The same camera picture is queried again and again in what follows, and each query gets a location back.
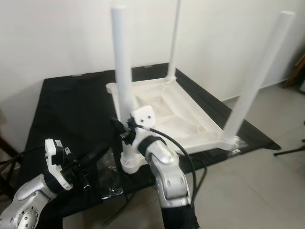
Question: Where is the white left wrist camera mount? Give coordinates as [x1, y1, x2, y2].
[44, 138, 72, 193]

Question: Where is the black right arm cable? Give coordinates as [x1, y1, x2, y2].
[150, 125, 208, 207]

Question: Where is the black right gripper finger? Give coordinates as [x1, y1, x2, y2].
[109, 116, 128, 135]

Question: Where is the white plastic table leg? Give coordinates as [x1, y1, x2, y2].
[110, 5, 142, 164]
[166, 0, 183, 80]
[221, 10, 296, 144]

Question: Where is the clear plastic wrap piece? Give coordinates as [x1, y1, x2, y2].
[92, 162, 125, 199]

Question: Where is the white plastic table top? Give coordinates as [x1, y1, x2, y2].
[105, 75, 242, 174]

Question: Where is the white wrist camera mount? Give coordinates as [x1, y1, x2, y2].
[131, 105, 165, 154]
[44, 138, 72, 193]

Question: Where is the black folding chair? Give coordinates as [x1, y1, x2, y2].
[274, 137, 305, 157]

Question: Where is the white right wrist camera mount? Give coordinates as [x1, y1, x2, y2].
[131, 105, 165, 154]

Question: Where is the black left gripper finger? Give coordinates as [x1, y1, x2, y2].
[76, 145, 108, 163]
[81, 147, 111, 169]

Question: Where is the black table cloth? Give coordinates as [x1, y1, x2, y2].
[11, 62, 282, 229]

